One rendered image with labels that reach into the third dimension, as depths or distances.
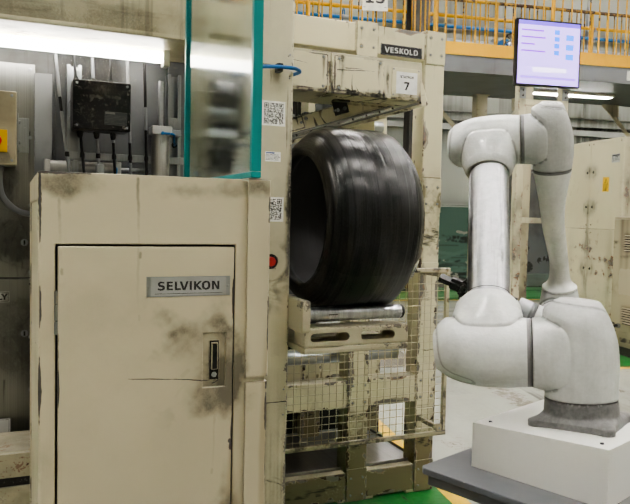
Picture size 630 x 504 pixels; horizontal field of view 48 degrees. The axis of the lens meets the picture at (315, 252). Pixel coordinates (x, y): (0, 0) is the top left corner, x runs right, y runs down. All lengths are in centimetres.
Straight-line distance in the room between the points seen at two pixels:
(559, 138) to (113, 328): 123
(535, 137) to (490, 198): 22
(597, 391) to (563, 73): 504
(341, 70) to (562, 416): 147
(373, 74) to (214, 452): 167
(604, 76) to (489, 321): 802
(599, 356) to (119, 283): 98
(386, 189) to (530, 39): 439
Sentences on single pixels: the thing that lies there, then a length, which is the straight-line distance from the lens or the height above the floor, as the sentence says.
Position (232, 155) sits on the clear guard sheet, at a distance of 143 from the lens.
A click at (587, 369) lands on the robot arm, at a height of 89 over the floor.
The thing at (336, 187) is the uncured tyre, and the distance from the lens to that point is 206.
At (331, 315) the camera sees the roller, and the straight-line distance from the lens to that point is 217.
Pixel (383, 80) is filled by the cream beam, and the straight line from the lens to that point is 265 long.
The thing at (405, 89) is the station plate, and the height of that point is 168.
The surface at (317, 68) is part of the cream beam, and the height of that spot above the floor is 172.
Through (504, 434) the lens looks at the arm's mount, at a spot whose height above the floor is 74.
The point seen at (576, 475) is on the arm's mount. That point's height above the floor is 70.
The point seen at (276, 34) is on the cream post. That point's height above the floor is 175.
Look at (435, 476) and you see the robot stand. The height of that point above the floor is 64.
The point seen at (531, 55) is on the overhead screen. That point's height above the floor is 257.
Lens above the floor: 120
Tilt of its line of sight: 3 degrees down
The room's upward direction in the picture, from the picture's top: 1 degrees clockwise
